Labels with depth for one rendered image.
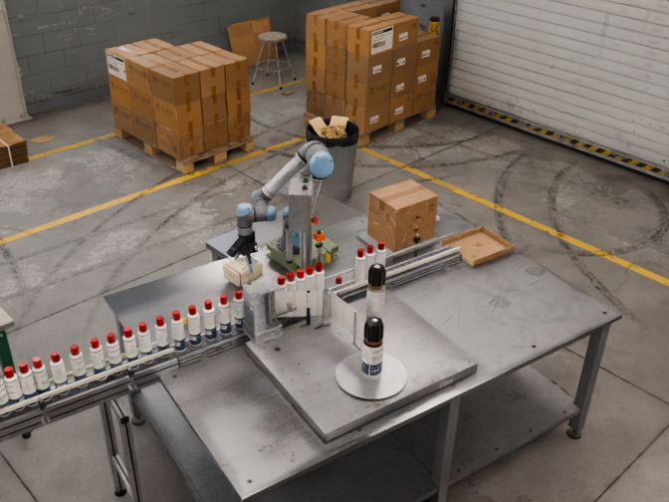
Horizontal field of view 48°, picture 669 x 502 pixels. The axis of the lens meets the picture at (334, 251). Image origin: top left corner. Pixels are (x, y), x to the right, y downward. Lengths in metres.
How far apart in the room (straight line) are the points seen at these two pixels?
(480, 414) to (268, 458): 1.50
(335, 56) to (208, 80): 1.31
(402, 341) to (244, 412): 0.80
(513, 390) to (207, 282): 1.76
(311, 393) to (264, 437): 0.27
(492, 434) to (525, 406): 0.30
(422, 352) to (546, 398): 1.09
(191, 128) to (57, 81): 2.27
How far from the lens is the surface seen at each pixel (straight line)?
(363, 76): 7.26
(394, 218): 4.07
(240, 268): 3.89
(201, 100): 6.93
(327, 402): 3.16
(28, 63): 8.61
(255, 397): 3.27
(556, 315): 3.90
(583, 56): 7.59
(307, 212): 3.43
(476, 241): 4.38
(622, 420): 4.68
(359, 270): 3.77
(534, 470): 4.25
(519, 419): 4.18
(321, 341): 3.47
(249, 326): 3.45
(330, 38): 7.48
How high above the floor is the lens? 3.04
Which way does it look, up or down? 32 degrees down
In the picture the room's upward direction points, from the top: 1 degrees clockwise
